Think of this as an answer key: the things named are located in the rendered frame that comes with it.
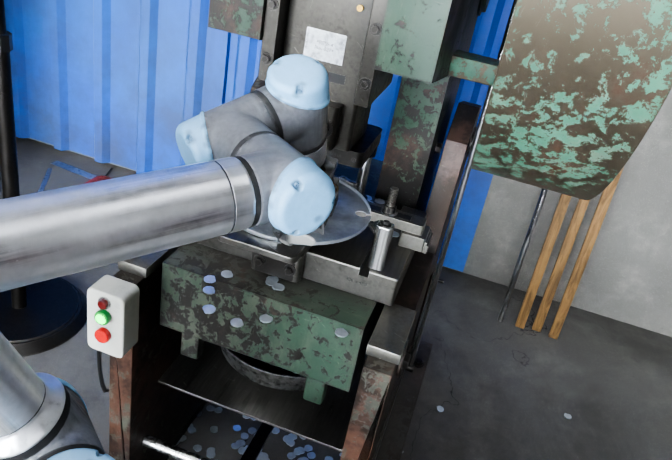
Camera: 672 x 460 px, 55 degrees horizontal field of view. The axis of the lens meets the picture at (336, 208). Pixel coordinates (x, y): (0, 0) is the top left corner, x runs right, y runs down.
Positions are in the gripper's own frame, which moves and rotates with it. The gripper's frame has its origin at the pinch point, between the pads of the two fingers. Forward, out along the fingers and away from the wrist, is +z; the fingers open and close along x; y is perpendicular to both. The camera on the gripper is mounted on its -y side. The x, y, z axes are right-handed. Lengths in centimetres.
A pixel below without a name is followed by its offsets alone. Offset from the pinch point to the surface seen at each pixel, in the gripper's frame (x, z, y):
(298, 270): 3.1, 14.3, 0.7
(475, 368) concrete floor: 42, 107, 47
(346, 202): 17.5, 9.5, 5.2
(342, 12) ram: 30.5, -22.4, -1.4
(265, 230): 1.3, 2.0, -4.4
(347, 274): 5.5, 14.7, 9.4
